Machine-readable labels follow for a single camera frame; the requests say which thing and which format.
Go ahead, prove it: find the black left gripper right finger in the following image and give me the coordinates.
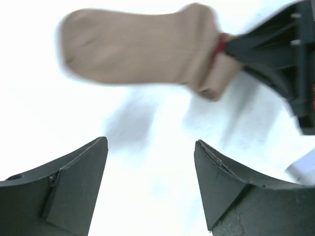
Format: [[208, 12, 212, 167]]
[[194, 140, 315, 236]]

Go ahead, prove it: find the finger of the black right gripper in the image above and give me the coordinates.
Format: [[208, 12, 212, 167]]
[[237, 55, 299, 116], [225, 2, 301, 58]]

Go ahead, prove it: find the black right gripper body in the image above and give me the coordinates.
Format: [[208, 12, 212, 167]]
[[296, 0, 315, 135]]

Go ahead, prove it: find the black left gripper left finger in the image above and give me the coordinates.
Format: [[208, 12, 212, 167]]
[[0, 137, 108, 236]]

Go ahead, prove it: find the tan sock with striped cuff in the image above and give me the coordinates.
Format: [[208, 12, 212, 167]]
[[60, 3, 242, 100]]

